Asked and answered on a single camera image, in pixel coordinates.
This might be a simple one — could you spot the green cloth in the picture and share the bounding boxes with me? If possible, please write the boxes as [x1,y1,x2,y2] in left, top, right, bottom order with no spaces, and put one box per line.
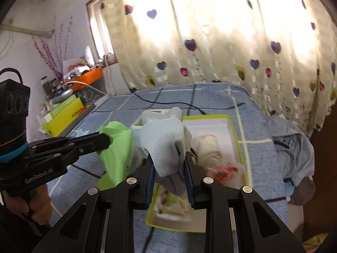
[97,121,133,185]

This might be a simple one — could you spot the grey knit glove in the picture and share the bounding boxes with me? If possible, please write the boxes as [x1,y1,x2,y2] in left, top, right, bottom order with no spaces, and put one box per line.
[140,107,192,196]

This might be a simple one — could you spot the blue face mask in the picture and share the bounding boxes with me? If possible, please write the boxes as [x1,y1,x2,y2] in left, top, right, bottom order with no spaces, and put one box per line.
[72,129,99,138]

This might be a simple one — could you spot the person left hand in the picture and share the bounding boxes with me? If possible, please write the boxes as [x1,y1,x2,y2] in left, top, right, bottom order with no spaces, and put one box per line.
[3,184,52,225]

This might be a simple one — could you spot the yellow cardboard box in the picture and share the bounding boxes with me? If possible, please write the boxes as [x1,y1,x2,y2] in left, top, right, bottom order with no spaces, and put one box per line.
[42,102,83,137]

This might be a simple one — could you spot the green white flat box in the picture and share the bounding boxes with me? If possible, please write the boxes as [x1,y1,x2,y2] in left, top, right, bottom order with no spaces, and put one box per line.
[37,95,76,124]

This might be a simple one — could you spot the striped pattern box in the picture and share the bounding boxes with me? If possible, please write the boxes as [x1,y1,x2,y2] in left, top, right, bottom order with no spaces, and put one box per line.
[58,104,96,137]

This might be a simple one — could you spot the grey oval device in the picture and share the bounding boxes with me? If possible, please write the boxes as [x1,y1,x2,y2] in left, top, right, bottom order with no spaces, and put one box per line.
[51,88,73,105]

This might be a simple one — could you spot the grey cloth lump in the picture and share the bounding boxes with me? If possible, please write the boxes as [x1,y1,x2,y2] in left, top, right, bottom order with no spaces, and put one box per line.
[289,176,316,206]

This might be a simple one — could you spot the glass jar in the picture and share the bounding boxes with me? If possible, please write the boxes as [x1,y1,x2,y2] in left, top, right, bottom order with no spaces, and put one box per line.
[40,76,52,98]

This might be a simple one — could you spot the blue plaid bedsheet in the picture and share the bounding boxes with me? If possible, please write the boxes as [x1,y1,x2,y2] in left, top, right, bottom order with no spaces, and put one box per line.
[47,82,289,253]

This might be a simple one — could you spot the pink flower branches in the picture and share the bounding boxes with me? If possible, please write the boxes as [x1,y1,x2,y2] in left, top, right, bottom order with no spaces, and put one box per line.
[31,15,74,81]

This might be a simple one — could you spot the orange tray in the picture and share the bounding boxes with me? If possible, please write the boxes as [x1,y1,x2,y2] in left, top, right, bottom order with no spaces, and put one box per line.
[66,67,103,91]

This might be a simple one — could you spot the light blue garment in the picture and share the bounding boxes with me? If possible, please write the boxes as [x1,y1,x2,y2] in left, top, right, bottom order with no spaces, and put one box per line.
[265,116,315,187]

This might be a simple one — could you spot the green rimmed white box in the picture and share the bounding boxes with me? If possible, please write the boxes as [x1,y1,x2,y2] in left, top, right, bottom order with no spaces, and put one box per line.
[96,108,250,234]

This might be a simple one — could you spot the cream rolled sock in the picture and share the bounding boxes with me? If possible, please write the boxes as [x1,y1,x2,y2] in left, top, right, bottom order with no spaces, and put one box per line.
[193,134,223,167]

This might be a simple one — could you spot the heart pattern curtain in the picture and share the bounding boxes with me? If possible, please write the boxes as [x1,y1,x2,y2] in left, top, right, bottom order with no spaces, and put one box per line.
[99,0,336,133]

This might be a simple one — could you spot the white cable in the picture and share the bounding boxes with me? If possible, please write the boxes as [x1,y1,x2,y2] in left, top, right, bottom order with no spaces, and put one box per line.
[63,81,111,97]

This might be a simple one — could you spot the black cable on bed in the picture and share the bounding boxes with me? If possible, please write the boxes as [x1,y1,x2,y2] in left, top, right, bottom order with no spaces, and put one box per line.
[130,89,247,116]

